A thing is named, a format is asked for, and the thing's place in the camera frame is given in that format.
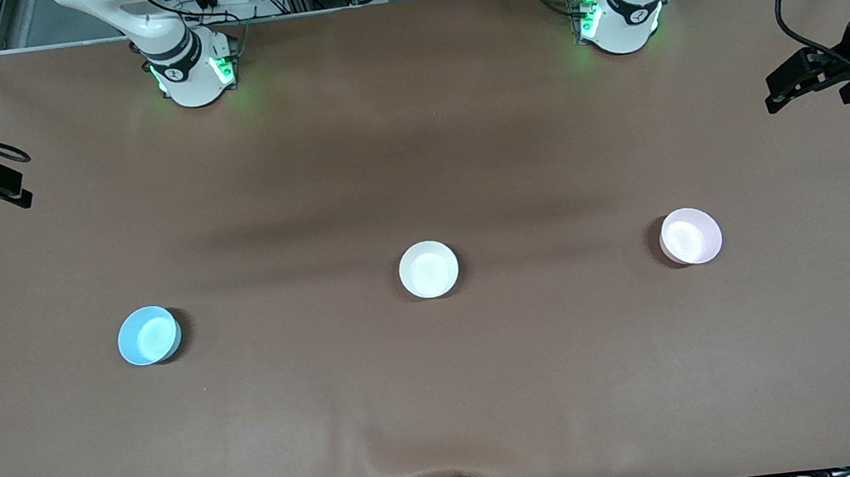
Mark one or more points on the white bowl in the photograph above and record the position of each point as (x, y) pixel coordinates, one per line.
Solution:
(428, 269)

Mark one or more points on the blue bowl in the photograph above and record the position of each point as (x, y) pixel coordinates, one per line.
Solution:
(149, 335)

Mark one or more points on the brown table mat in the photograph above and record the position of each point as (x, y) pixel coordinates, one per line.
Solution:
(415, 151)

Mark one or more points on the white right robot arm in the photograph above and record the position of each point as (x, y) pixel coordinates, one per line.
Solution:
(191, 81)

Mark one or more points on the pink bowl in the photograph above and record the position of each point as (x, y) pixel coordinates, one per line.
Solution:
(690, 236)

